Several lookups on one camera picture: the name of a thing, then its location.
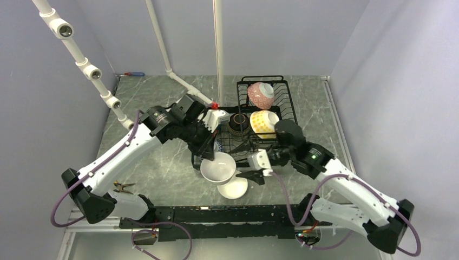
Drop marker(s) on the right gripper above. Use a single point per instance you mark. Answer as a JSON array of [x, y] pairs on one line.
[[255, 176]]

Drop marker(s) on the aluminium rail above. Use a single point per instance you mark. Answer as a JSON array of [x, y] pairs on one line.
[[89, 224]]

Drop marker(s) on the blue yellow patterned bowl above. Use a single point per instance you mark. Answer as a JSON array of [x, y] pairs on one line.
[[263, 123]]

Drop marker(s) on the ribbed white bowl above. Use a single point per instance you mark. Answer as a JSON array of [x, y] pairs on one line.
[[234, 189]]

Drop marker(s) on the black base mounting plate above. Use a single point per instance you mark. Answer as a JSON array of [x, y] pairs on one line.
[[178, 231]]

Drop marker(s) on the yellow handled pliers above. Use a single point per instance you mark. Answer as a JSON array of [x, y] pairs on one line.
[[122, 188]]

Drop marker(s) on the black wire dish rack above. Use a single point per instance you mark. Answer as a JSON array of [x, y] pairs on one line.
[[282, 106]]

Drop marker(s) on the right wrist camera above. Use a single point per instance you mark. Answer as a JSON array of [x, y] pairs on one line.
[[259, 161]]

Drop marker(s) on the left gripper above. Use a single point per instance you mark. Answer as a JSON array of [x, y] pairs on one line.
[[205, 149]]

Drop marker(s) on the shallow white bowl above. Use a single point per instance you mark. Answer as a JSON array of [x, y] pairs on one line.
[[220, 170]]

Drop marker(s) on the brown glazed bowl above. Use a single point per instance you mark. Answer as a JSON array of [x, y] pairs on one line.
[[239, 125]]

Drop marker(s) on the red blue screwdriver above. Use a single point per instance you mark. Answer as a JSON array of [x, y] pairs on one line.
[[138, 74]]

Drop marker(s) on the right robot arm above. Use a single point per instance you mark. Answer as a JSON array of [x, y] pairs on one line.
[[341, 197]]

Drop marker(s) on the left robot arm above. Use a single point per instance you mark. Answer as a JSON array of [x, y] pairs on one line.
[[92, 187]]

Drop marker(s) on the red patterned bowl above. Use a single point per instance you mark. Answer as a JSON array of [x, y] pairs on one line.
[[261, 95]]

